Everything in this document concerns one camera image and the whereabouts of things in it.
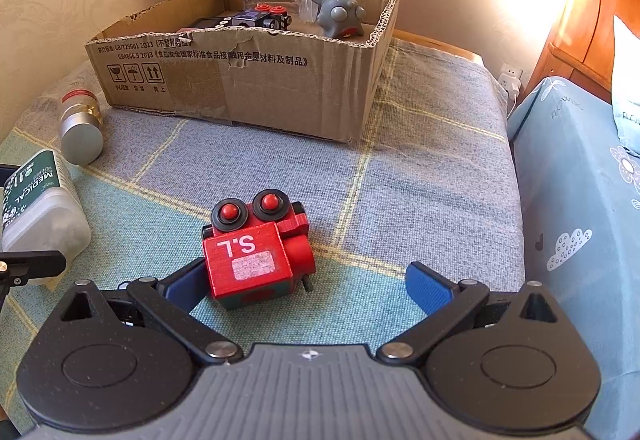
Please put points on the grey green plaid blanket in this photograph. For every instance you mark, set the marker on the grey green plaid blanket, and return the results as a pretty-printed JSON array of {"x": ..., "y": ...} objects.
[{"x": 432, "y": 180}]

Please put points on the brown cardboard box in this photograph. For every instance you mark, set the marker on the brown cardboard box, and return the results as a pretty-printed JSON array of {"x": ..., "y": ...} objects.
[{"x": 295, "y": 80}]

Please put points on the wooden headboard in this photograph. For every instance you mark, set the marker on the wooden headboard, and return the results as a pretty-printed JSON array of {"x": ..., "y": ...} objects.
[{"x": 580, "y": 45}]

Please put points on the blue floral bed sheet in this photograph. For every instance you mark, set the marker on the blue floral bed sheet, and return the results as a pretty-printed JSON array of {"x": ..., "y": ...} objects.
[{"x": 580, "y": 202}]

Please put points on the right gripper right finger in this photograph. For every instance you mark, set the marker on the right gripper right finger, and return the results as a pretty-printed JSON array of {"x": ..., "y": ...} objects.
[{"x": 450, "y": 309}]

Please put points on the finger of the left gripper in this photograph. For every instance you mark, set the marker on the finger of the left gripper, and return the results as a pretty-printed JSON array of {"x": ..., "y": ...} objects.
[{"x": 18, "y": 268}]

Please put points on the white wall charger plug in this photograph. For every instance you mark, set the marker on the white wall charger plug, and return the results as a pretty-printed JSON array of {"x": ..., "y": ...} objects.
[{"x": 510, "y": 80}]

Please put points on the clear jar of yellow capsules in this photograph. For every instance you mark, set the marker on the clear jar of yellow capsules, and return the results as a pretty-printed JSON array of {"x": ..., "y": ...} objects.
[{"x": 80, "y": 127}]

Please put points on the red cube robot toy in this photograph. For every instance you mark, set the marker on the red cube robot toy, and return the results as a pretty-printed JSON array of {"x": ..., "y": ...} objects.
[{"x": 257, "y": 251}]

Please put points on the light blue pillow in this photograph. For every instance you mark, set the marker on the light blue pillow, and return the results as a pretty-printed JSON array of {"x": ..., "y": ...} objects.
[{"x": 626, "y": 86}]

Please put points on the black digital timer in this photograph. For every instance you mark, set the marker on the black digital timer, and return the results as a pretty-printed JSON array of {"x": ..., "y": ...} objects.
[{"x": 210, "y": 22}]

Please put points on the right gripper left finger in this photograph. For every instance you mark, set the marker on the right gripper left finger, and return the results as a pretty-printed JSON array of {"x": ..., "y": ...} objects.
[{"x": 165, "y": 305}]

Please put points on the black blue cube robot toy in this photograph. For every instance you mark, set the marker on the black blue cube robot toy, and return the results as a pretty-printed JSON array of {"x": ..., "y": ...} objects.
[{"x": 263, "y": 15}]

